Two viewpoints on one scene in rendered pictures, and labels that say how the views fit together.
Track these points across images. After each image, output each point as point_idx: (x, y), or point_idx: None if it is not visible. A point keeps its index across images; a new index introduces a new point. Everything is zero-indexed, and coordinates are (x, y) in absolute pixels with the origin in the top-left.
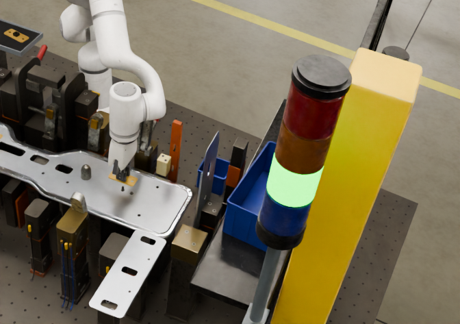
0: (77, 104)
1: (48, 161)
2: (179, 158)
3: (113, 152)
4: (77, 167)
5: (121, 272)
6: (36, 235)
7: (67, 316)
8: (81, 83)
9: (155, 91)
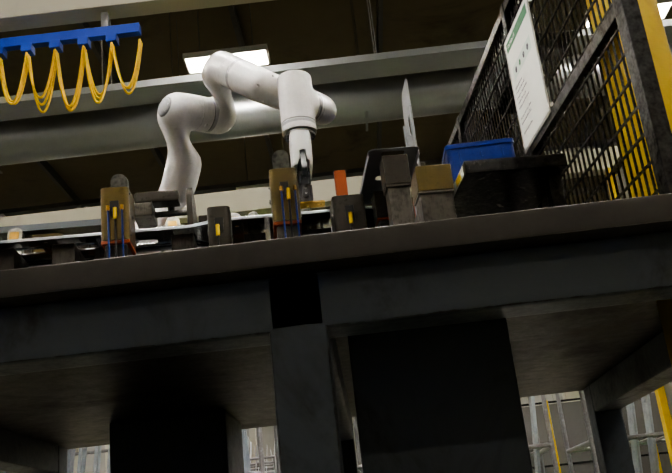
0: (203, 218)
1: (196, 237)
2: None
3: (298, 139)
4: (236, 236)
5: (378, 175)
6: (227, 242)
7: None
8: (196, 218)
9: (319, 93)
